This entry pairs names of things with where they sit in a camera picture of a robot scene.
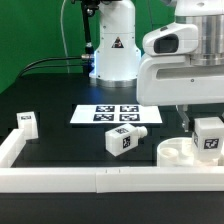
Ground white U-shaped fence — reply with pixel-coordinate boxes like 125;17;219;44
0;129;224;193

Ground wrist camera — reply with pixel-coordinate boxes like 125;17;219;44
142;23;199;57

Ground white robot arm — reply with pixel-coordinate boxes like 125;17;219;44
90;0;224;114

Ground white round stool seat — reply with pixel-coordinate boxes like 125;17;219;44
157;137;223;167

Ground black cables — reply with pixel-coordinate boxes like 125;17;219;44
19;54;96;78

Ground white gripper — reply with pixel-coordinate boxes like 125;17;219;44
136;54;224;132

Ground white marker sheet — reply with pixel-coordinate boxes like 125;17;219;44
70;104;162;124

